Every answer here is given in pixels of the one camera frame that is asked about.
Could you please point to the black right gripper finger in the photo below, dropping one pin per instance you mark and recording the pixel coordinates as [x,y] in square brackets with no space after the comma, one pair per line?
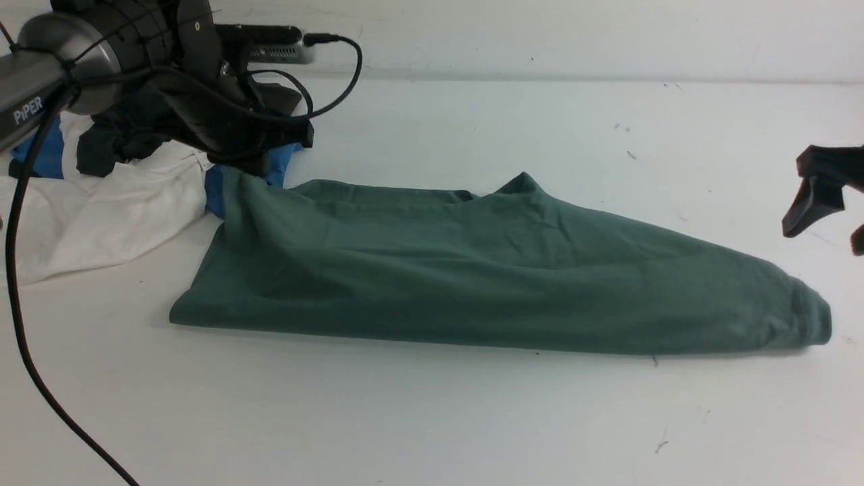
[856,241]
[817,198]

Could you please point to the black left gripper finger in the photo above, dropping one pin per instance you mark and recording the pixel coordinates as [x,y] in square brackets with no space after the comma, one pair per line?
[256,164]

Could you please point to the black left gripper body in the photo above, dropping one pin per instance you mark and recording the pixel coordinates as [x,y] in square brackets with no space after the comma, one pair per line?
[210,121]

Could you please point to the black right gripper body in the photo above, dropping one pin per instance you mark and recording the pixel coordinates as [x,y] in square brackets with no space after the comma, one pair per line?
[825,171]

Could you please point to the green long-sleeved shirt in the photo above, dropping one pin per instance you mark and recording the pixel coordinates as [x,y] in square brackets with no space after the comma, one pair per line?
[516,268]

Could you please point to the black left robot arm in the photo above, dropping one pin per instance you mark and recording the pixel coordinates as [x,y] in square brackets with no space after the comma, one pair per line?
[86,56]

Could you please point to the blue shirt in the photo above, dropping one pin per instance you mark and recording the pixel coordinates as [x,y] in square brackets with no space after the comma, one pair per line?
[48,165]

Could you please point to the white shirt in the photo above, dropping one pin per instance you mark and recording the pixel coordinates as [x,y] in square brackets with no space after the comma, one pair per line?
[82,223]

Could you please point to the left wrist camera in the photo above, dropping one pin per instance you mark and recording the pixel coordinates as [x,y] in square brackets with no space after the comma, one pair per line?
[247,43]

